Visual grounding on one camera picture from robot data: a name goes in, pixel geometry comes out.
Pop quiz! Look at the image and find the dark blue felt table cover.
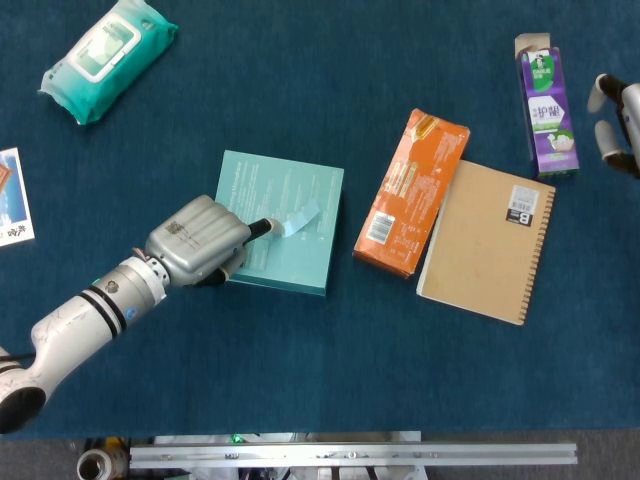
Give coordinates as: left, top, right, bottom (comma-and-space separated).
0, 0, 640, 441

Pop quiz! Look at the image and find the green Philips box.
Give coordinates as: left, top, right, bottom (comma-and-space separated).
213, 149, 345, 297

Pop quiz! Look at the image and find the green wet wipes pack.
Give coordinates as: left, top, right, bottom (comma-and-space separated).
38, 0, 180, 126

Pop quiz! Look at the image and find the orange snack box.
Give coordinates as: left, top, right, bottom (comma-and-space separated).
352, 108, 471, 280

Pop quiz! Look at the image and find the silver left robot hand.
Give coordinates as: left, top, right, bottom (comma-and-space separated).
144, 194, 284, 289

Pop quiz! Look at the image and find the aluminium profile rail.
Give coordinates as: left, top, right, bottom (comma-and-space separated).
129, 441, 579, 470

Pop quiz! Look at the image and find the blue and white card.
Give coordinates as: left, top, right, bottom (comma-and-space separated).
0, 147, 36, 249

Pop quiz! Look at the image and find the brown spiral notebook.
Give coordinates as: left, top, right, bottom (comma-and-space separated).
416, 159, 557, 327

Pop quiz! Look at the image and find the purple toothpaste box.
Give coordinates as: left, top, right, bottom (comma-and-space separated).
514, 32, 581, 180

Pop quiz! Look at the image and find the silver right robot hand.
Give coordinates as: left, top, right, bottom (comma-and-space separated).
587, 73, 640, 180

